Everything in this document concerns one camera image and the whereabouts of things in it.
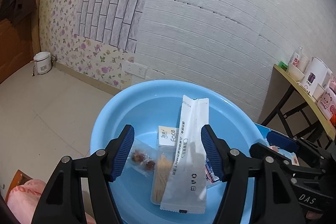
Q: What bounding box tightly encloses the blue red sachet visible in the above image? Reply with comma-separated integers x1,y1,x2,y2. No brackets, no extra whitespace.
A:
205,158,220,188

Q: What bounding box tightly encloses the long white wrapper packet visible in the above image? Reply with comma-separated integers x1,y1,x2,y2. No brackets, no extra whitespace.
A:
160,95,209,214

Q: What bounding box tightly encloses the toothpick clear bag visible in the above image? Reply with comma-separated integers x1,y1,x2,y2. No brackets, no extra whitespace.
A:
150,146,176,205

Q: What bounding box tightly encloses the white and beige tissue pack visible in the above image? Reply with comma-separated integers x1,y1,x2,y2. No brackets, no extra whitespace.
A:
158,126,179,148

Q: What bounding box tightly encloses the person's hand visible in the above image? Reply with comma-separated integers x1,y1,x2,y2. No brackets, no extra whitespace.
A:
306,211,322,220

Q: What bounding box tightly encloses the scenic picture table mat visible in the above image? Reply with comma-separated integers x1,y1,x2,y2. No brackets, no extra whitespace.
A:
255,123,299,166

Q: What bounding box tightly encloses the pink cloth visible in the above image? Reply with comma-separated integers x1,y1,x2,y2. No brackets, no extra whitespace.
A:
6,178,96,224

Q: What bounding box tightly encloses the red plastic bag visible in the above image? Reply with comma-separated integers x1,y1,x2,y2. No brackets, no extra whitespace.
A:
330,113,336,127

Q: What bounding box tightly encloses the wooden side table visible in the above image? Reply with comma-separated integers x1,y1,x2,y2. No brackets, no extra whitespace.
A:
261,64,335,149

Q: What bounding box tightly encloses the pink cartoon rice cooker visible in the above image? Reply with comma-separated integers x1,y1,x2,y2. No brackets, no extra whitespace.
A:
317,77,336,120

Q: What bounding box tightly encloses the white cylindrical container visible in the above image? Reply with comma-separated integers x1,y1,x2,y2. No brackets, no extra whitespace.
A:
300,57,331,96

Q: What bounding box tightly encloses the white bowl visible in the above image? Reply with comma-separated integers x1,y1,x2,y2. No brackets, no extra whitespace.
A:
287,64,304,82

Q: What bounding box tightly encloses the small green box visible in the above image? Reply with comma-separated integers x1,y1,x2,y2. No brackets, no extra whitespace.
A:
278,61,288,71

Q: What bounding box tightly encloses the red label white bottle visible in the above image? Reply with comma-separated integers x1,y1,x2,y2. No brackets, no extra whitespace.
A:
289,47,302,67

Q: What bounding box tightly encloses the small white trash bin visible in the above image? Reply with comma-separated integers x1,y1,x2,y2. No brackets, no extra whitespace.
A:
34,52,52,75

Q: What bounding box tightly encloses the wooden door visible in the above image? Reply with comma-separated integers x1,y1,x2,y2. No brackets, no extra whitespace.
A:
1,0,41,82

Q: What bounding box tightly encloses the white wall socket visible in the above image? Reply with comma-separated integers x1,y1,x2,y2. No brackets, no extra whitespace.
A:
122,61,147,79

